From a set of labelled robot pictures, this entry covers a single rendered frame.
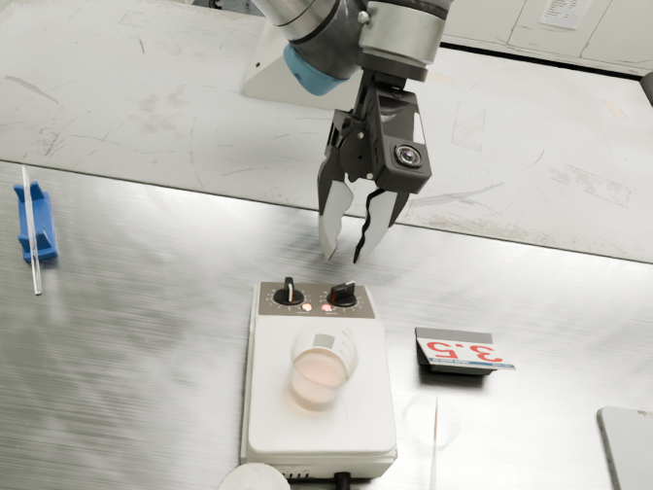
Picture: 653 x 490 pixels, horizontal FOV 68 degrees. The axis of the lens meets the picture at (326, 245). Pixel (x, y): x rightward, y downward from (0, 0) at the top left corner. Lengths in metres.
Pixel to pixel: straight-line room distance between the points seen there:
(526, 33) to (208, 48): 2.29
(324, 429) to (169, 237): 0.32
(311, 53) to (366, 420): 0.39
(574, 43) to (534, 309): 2.55
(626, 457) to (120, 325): 0.53
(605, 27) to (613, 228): 2.37
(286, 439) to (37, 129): 0.57
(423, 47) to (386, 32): 0.04
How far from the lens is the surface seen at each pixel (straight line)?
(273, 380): 0.42
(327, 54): 0.58
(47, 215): 0.67
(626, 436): 0.62
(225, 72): 0.88
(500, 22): 2.95
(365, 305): 0.51
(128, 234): 0.63
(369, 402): 0.43
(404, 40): 0.47
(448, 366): 0.54
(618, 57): 3.24
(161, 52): 0.94
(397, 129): 0.44
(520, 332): 0.62
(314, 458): 0.43
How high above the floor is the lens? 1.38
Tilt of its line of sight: 52 degrees down
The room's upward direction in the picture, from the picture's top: 11 degrees clockwise
